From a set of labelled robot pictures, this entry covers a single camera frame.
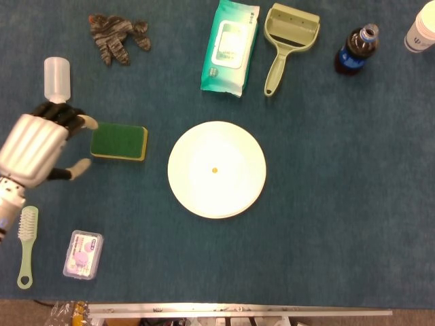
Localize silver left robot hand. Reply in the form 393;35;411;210
0;101;99;189

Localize dark green sponge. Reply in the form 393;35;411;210
90;122;149;162

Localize white round plate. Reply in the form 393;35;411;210
167;120;267;220

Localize translucent plastic squeeze bottle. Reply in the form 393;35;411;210
43;56;71;104

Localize pale green scrub brush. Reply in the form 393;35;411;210
16;205;39;290

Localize clear plastic box purple label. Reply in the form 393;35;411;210
62;230;105;281

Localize grey striped knit glove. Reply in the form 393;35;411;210
88;13;152;67

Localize crumpled clear plastic bag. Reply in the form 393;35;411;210
47;300;91;326

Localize green wet wipes pack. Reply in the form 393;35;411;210
199;0;262;98

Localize pale green plastic dustpan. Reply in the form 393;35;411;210
263;2;321;98

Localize teal table cloth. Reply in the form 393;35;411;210
0;0;435;306

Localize cola bottle blue label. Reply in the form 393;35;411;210
333;22;381;75

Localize white paper cup stack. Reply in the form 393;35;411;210
403;0;435;54

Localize aluminium table edge rail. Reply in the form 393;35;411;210
87;303;394;319

